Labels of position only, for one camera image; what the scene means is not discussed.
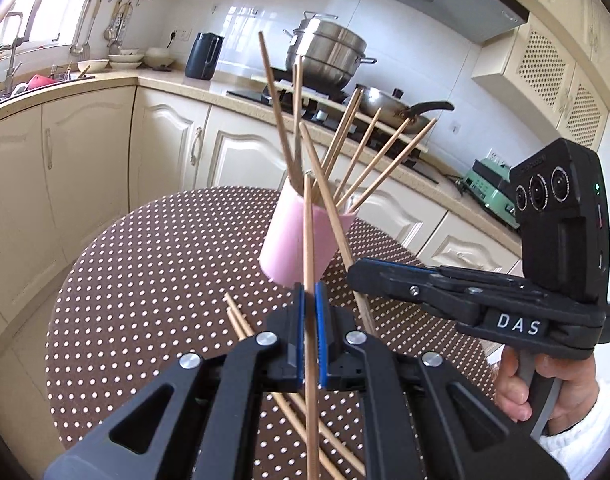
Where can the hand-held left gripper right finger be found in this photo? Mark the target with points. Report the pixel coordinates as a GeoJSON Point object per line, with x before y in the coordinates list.
{"type": "Point", "coordinates": [335, 350]}

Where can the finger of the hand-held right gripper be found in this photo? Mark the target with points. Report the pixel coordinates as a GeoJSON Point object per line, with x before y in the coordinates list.
{"type": "Point", "coordinates": [400, 285]}
{"type": "Point", "coordinates": [485, 282]}

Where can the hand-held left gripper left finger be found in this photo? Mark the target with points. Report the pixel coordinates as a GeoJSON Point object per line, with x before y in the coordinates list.
{"type": "Point", "coordinates": [292, 345]}

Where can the pink cup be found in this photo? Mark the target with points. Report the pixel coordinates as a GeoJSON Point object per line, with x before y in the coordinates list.
{"type": "Point", "coordinates": [290, 240]}

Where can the person's right forearm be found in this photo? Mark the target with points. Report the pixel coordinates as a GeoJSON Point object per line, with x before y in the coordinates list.
{"type": "Point", "coordinates": [595, 440]}

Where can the person's right hand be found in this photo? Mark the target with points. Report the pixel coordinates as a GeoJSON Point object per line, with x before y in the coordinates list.
{"type": "Point", "coordinates": [510, 390]}

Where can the green multi-cooker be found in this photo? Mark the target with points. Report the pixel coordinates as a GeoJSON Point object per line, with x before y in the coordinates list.
{"type": "Point", "coordinates": [485, 190]}

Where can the brown polka dot tablecloth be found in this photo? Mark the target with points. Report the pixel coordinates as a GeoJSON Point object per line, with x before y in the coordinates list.
{"type": "Point", "coordinates": [160, 260]}

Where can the cream lattice door cabinet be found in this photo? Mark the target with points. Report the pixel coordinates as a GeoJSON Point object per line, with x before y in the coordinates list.
{"type": "Point", "coordinates": [540, 70]}

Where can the black induction cooker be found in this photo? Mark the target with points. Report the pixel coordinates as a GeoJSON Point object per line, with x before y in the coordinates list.
{"type": "Point", "coordinates": [310, 94]}

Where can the steel steamer pot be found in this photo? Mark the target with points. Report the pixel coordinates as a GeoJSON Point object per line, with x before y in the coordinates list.
{"type": "Point", "coordinates": [330, 50]}

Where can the black glass gas stove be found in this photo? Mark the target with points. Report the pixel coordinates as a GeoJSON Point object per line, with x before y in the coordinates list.
{"type": "Point", "coordinates": [245, 95]}

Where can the grey range hood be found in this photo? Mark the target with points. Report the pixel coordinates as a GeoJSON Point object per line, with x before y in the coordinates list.
{"type": "Point", "coordinates": [460, 5]}

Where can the cream base cabinets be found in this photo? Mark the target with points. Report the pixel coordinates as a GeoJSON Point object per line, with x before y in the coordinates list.
{"type": "Point", "coordinates": [85, 160]}

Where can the beige kitchen countertop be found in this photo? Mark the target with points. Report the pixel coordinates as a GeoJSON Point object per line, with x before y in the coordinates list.
{"type": "Point", "coordinates": [160, 79]}

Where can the black kettle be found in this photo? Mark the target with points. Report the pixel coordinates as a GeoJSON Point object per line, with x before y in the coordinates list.
{"type": "Point", "coordinates": [202, 57]}

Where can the stack of white plates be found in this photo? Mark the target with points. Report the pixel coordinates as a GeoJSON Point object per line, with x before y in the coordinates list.
{"type": "Point", "coordinates": [126, 60]}

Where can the white bowl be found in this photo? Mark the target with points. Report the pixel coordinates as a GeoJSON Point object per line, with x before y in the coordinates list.
{"type": "Point", "coordinates": [92, 65]}

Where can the hanging metal skimmer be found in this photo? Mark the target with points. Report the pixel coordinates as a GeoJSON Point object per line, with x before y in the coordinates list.
{"type": "Point", "coordinates": [116, 35]}

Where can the red plastic basin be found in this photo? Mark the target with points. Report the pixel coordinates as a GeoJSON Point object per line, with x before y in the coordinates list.
{"type": "Point", "coordinates": [40, 81]}

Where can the hanging metal ladle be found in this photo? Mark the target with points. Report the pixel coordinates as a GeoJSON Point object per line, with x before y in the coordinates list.
{"type": "Point", "coordinates": [80, 40]}

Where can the steel kitchen sink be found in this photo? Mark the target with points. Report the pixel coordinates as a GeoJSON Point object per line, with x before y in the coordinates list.
{"type": "Point", "coordinates": [15, 95]}

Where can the metal sink faucet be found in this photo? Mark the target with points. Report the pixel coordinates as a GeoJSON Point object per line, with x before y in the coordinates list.
{"type": "Point", "coordinates": [12, 60]}

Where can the double wall outlet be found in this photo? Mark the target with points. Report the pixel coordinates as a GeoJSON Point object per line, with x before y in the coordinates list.
{"type": "Point", "coordinates": [493, 154]}

